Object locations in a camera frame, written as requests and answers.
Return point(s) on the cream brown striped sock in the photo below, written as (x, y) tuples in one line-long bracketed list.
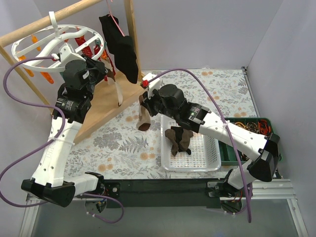
[(144, 119), (177, 139)]

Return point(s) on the floral table mat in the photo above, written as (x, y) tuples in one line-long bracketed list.
[(118, 150)]

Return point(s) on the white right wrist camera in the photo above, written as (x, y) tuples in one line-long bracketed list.
[(150, 82)]

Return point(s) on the large black hanging cloth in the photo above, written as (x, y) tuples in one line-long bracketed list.
[(121, 47)]

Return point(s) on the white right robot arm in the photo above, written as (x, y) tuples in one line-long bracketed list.
[(261, 150)]

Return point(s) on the white round clip hanger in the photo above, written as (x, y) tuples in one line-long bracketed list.
[(46, 41)]

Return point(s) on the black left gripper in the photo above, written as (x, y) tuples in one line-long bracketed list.
[(98, 68)]

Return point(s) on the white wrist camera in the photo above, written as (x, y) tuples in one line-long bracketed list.
[(66, 54), (150, 82)]

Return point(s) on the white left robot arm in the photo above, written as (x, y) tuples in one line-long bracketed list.
[(73, 102)]

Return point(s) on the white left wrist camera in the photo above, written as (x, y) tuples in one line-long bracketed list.
[(66, 54)]

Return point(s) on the wooden hanger rack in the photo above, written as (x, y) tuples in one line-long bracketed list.
[(103, 106)]

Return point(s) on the green compartment tray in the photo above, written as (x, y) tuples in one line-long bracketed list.
[(247, 133)]

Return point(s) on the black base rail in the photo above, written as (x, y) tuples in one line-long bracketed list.
[(162, 192)]

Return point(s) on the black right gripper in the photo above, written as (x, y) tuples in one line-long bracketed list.
[(147, 104)]

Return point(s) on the white plastic basket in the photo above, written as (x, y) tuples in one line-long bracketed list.
[(187, 151)]

